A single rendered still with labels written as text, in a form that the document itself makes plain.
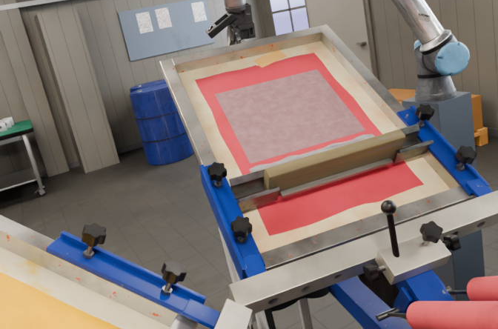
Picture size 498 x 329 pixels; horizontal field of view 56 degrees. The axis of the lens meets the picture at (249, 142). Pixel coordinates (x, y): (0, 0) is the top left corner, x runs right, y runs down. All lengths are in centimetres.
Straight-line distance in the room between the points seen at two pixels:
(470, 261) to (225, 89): 128
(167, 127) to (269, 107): 485
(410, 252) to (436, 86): 105
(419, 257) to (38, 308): 67
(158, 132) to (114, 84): 161
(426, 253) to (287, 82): 71
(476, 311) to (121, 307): 58
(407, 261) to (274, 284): 25
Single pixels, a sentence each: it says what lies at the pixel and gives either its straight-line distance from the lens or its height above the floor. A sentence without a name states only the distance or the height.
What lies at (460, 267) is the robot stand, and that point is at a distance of 214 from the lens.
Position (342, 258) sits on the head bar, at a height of 115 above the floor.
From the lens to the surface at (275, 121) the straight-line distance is 131.
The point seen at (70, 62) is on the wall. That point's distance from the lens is 682.
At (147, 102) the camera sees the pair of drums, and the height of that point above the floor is 85.
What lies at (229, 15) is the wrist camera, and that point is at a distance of 166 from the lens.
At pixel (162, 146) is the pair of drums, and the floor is 25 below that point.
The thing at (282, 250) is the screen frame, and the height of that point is 116.
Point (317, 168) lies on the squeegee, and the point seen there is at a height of 127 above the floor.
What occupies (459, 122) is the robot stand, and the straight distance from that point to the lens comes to 194.
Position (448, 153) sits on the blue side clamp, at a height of 122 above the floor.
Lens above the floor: 163
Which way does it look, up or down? 15 degrees down
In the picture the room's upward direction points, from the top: 12 degrees counter-clockwise
